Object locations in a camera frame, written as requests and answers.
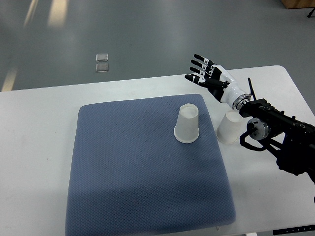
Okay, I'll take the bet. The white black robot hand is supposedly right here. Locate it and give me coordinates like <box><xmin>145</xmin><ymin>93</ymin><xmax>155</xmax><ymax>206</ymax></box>
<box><xmin>185</xmin><ymin>54</ymin><xmax>251</xmax><ymax>110</ymax></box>

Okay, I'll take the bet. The black tripod leg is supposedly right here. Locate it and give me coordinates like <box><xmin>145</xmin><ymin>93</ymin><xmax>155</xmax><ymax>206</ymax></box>
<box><xmin>307</xmin><ymin>7</ymin><xmax>315</xmax><ymax>18</ymax></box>

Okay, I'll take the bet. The blue grey foam mat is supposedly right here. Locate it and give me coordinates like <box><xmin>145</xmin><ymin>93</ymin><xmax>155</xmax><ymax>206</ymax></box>
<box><xmin>65</xmin><ymin>94</ymin><xmax>236</xmax><ymax>236</ymax></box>

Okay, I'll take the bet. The black table control panel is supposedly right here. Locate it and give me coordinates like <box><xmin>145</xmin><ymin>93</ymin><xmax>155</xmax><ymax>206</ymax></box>
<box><xmin>273</xmin><ymin>225</ymin><xmax>315</xmax><ymax>236</ymax></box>

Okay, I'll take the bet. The upper metal floor plate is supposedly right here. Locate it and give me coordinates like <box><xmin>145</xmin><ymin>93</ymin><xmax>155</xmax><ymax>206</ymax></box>
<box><xmin>95</xmin><ymin>53</ymin><xmax>108</xmax><ymax>61</ymax></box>

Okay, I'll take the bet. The wooden box corner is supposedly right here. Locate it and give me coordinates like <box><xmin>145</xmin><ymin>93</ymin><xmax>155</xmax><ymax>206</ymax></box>
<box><xmin>281</xmin><ymin>0</ymin><xmax>315</xmax><ymax>9</ymax></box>

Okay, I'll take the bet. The white paper cup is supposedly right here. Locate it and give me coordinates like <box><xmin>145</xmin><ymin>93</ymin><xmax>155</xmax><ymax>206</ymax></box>
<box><xmin>174</xmin><ymin>103</ymin><xmax>199</xmax><ymax>144</ymax></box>
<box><xmin>216</xmin><ymin>111</ymin><xmax>243</xmax><ymax>144</ymax></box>

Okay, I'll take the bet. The white paper cup on mat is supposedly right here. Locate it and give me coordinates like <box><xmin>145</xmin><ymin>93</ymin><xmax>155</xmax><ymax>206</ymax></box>
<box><xmin>174</xmin><ymin>103</ymin><xmax>199</xmax><ymax>144</ymax></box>

